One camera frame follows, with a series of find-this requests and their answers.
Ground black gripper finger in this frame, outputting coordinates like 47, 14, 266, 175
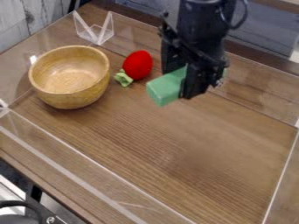
180, 59, 217, 99
161, 35, 185, 74

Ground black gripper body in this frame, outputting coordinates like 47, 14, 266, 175
157, 0, 249, 88

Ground green rectangular block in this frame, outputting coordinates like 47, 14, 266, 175
144, 64, 229, 109

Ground brown wooden bowl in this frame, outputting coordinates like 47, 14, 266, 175
27, 45, 109, 109

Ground red toy strawberry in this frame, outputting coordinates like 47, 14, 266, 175
114, 50, 153, 88

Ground clear acrylic corner bracket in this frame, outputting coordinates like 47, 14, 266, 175
72, 11, 114, 46

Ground clear acrylic front wall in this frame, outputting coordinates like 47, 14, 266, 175
0, 100, 194, 224

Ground black metal clamp bracket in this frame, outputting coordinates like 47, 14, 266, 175
25, 184, 68, 224

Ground black cable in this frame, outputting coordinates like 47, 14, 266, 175
0, 199, 39, 224

